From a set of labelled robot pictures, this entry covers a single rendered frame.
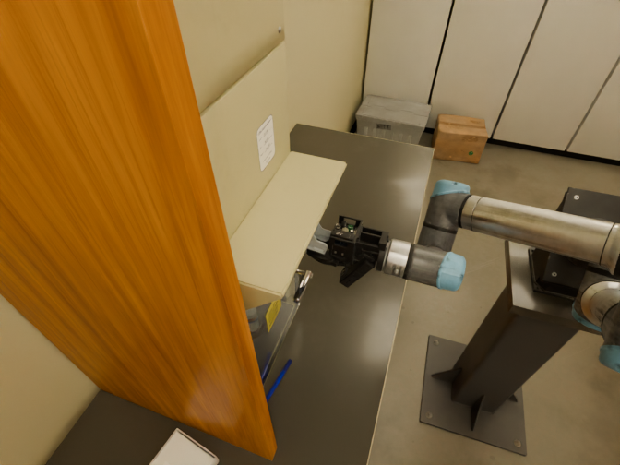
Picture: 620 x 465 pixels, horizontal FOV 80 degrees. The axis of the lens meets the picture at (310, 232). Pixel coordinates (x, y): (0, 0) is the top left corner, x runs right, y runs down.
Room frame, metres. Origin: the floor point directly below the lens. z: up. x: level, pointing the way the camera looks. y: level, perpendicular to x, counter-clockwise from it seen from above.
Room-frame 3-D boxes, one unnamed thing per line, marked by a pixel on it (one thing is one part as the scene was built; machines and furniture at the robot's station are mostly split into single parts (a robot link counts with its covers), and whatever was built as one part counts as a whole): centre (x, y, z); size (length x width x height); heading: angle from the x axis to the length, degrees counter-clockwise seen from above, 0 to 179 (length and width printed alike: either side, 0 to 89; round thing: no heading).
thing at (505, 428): (0.73, -0.83, 0.45); 0.48 x 0.48 x 0.90; 72
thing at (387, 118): (3.05, -0.75, 0.17); 0.60 x 0.42 x 0.33; 69
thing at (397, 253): (0.49, -0.18, 1.33); 0.08 x 0.05 x 0.08; 161
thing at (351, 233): (0.52, -0.10, 1.34); 0.12 x 0.08 x 0.09; 71
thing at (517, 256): (0.73, -0.83, 0.92); 0.32 x 0.32 x 0.04; 72
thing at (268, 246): (0.45, 0.04, 1.46); 0.32 x 0.12 x 0.10; 161
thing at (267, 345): (0.46, 0.08, 1.19); 0.30 x 0.01 x 0.40; 160
